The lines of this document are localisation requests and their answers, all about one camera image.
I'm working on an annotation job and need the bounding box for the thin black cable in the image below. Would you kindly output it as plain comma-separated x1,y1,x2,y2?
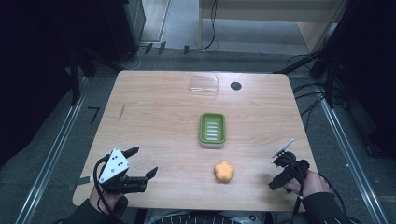
318,173,347,217

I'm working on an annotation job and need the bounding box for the light wooden desk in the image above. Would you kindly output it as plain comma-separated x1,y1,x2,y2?
198,0,349,54

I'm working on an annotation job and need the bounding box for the black cabinet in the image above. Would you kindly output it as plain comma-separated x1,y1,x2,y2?
78,0,148,63

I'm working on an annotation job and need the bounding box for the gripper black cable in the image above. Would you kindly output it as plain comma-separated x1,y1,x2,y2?
290,155,308,217
92,154,125,224

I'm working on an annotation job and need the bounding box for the green soap dish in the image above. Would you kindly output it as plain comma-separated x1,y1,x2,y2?
198,112,227,148

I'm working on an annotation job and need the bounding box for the hanging black cable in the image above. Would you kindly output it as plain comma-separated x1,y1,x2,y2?
186,0,219,52

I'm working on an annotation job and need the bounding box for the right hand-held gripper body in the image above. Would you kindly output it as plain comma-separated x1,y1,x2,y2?
271,138,311,188

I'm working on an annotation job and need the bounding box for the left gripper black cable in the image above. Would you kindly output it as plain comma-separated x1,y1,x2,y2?
92,154,125,224

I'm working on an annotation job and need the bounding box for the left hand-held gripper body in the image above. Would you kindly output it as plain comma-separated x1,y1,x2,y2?
98,147,148,196

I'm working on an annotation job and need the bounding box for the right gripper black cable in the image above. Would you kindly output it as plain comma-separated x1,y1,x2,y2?
290,155,308,217

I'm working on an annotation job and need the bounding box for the metal floor rail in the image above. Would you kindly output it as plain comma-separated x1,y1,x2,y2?
312,83,390,224
13,77,90,224

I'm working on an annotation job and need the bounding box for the clear plastic container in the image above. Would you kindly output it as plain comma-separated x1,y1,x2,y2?
189,75,220,97

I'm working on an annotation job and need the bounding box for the bundle of black floor cables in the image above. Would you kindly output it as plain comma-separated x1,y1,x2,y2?
286,54,347,132

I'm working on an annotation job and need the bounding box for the person's left hand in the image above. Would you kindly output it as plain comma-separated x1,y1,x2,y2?
89,186,125,217

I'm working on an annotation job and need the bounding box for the orange flower-shaped soap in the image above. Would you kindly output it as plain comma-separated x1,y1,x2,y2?
213,160,235,184

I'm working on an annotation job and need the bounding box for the dark curtain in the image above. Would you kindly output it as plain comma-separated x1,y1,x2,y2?
0,0,104,169
320,0,396,160

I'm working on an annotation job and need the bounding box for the person's striped clothing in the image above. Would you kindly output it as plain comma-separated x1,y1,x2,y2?
146,208,269,224

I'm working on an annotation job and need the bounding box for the person's right hand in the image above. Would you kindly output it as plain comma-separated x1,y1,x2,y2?
284,169,331,199

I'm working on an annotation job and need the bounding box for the black stand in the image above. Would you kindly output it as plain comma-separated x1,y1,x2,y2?
66,46,125,107
273,46,339,108

